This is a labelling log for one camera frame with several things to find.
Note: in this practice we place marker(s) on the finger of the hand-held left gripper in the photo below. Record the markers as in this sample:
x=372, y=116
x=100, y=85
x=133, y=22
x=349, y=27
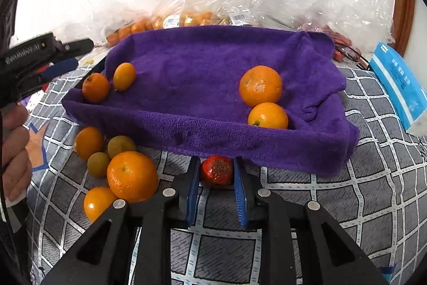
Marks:
x=61, y=68
x=78, y=46

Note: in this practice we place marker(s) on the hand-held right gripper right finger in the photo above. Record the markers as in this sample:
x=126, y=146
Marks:
x=240, y=195

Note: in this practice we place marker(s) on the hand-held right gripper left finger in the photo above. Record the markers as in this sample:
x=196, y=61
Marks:
x=191, y=191

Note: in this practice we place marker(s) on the small red tomato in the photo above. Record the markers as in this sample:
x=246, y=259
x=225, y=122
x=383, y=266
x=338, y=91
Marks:
x=216, y=171

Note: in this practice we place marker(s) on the dark orange with stem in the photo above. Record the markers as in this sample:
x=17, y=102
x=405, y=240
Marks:
x=95, y=87

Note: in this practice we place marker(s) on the small oval orange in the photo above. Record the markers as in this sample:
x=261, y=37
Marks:
x=124, y=76

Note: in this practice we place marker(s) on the large round orange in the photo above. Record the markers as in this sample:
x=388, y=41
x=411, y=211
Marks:
x=132, y=176
x=261, y=85

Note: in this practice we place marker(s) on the small round orange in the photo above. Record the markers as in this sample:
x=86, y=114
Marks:
x=89, y=142
x=268, y=115
x=96, y=203

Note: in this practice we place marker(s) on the small yellow-green fruit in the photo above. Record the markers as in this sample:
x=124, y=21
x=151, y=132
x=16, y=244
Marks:
x=98, y=164
x=121, y=146

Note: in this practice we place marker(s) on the purple towel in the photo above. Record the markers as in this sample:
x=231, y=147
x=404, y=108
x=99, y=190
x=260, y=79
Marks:
x=193, y=71

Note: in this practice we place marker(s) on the person's left hand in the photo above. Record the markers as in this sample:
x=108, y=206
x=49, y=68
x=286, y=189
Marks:
x=15, y=151

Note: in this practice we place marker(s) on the newspaper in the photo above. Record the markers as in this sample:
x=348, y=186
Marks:
x=95, y=54

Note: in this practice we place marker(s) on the crumpled clear plastic bag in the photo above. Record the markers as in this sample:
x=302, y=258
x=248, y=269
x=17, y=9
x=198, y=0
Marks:
x=100, y=21

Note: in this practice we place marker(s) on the grey checked star blanket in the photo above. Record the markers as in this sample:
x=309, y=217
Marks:
x=367, y=188

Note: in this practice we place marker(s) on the black-framed eyeglasses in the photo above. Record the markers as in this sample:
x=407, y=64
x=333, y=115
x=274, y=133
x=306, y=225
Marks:
x=350, y=53

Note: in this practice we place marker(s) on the blue white tissue pack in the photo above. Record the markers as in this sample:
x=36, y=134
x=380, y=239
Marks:
x=400, y=84

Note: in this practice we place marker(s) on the brown wooden door frame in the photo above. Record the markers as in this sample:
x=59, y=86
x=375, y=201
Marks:
x=405, y=14

